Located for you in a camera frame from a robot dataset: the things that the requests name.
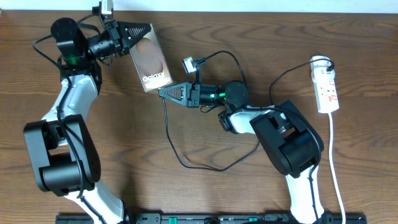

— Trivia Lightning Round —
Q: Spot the white power strip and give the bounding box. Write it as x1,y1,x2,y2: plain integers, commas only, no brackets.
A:
310,55,340,114

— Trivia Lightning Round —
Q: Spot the white power strip cord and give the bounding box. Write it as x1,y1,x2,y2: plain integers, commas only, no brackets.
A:
328,112,346,224

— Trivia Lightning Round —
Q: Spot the black USB charging cable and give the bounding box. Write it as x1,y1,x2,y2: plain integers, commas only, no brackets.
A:
160,58,335,172

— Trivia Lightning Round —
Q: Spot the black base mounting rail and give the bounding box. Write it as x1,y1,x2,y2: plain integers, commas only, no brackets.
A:
55,213,368,224

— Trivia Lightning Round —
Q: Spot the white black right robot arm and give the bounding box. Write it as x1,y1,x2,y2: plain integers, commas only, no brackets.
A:
159,80,325,223

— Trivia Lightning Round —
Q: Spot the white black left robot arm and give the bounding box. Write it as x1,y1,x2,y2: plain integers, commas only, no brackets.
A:
24,17,152,223

